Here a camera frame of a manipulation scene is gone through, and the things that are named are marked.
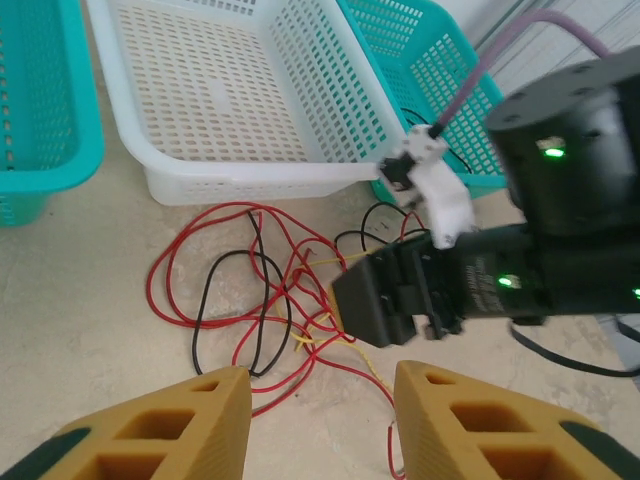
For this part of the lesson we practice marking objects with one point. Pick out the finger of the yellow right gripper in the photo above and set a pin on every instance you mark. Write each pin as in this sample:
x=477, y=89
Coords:
x=339, y=307

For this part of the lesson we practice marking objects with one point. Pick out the white plastic basket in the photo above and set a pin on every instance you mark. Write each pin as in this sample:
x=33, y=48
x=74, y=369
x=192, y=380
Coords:
x=210, y=100

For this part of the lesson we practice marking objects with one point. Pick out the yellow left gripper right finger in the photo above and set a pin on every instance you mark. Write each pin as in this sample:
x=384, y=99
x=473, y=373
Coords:
x=435, y=435

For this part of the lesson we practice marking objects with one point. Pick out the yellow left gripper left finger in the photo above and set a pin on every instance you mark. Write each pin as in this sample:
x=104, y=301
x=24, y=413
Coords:
x=200, y=435

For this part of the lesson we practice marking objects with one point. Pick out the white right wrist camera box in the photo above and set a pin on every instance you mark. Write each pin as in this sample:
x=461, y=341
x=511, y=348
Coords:
x=445, y=195

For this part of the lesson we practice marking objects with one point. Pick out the teal plastic basket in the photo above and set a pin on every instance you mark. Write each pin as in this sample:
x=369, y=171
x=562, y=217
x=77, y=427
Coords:
x=450, y=65
x=50, y=75

